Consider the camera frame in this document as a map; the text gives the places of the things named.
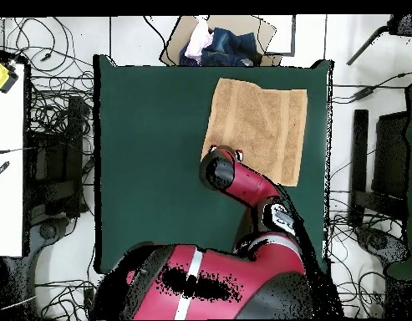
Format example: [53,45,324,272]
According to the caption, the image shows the tan terry towel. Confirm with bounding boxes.
[201,77,308,187]

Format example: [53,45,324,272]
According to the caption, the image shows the dark green table cloth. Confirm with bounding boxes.
[93,54,333,275]

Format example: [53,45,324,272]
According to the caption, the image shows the blue denim jeans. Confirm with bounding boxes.
[178,27,263,67]

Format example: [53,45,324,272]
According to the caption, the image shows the pale pink garment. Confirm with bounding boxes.
[184,16,215,63]

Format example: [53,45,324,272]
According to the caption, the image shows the brown cardboard box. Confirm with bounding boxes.
[159,14,283,67]

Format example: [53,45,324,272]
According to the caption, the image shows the black power strip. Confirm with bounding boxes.
[83,287,95,317]

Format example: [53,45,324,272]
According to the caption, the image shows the black tripod stand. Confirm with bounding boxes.
[346,13,412,66]

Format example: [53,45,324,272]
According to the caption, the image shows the white side table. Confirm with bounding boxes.
[0,63,26,257]

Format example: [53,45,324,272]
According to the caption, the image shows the yellow emergency stop button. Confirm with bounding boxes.
[0,59,20,94]

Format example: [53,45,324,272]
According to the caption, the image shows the black chair frame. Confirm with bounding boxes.
[24,94,94,218]
[348,108,410,228]

